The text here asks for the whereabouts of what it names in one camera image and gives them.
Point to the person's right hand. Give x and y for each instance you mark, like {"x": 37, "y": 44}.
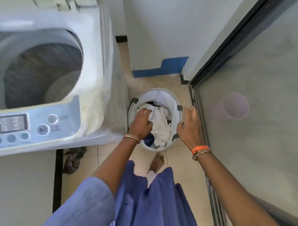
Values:
{"x": 191, "y": 130}

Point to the person's left hand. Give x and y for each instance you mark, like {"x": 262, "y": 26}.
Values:
{"x": 140, "y": 124}

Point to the white garment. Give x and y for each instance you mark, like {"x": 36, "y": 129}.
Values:
{"x": 161, "y": 125}

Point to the white round laundry hamper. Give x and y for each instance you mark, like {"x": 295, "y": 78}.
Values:
{"x": 167, "y": 97}

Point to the white blue washing machine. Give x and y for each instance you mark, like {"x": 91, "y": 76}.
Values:
{"x": 93, "y": 58}

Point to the person's right forearm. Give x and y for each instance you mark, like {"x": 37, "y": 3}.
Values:
{"x": 232, "y": 191}

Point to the person's left forearm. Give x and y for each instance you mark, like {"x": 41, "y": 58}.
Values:
{"x": 116, "y": 167}

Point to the person's bare foot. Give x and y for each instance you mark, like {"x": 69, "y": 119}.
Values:
{"x": 157, "y": 163}

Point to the person's blue tunic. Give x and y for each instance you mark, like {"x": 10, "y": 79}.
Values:
{"x": 151, "y": 205}

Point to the thin multicolour bangle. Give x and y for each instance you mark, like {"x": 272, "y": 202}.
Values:
{"x": 131, "y": 137}

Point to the beaded green red bangle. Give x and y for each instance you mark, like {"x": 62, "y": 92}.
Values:
{"x": 202, "y": 153}

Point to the pink bucket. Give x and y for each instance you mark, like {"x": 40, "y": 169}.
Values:
{"x": 235, "y": 106}

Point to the white trouser leg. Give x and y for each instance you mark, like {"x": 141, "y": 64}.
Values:
{"x": 150, "y": 178}

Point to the dark rag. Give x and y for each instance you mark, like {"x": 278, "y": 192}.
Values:
{"x": 73, "y": 160}

